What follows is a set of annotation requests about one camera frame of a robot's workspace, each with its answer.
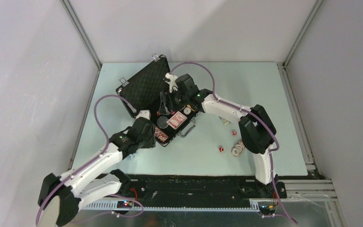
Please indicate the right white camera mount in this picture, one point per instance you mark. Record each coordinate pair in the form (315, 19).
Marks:
(171, 80)

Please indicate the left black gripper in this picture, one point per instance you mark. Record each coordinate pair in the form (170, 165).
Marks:
(151, 143)

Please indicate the red playing card deck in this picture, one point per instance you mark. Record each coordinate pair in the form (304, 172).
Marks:
(177, 120)

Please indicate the white red chip stack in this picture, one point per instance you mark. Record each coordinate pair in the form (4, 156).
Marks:
(238, 148)

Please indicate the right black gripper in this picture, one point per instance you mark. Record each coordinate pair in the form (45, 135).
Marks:
(167, 110)

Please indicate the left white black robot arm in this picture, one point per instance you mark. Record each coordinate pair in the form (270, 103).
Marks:
(62, 197)

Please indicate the blue patterned card deck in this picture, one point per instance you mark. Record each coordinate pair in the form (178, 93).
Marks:
(224, 121)

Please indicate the red white chip row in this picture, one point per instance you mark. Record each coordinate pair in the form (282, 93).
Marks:
(160, 135)

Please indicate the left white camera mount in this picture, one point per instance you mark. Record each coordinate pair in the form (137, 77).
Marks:
(144, 114)

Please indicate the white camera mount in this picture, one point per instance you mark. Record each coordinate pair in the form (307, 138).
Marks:
(144, 114)
(171, 80)

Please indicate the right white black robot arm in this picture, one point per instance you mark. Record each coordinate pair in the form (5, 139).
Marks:
(256, 129)

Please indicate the black poker set case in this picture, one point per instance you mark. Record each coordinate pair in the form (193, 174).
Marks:
(142, 92)

